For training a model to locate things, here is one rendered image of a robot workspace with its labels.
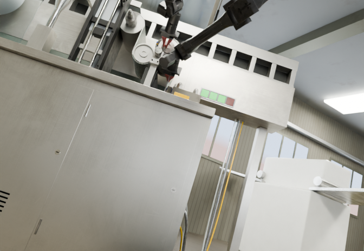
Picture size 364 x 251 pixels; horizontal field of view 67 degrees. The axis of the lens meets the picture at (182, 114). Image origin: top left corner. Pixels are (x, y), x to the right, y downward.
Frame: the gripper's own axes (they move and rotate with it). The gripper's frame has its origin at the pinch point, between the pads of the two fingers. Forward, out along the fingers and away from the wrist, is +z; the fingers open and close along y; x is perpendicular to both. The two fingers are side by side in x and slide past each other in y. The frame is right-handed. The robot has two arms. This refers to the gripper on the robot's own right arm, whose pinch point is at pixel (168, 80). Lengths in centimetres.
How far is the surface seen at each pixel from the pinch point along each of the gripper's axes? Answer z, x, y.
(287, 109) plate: 16, 32, 81
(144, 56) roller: -6.1, 5.4, -17.2
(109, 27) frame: -17.0, 4.1, -37.9
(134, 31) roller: -11.5, 17.0, -28.2
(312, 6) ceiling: 12, 228, 119
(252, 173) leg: 53, -2, 74
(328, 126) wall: 266, 347, 327
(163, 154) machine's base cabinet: -5, -52, 11
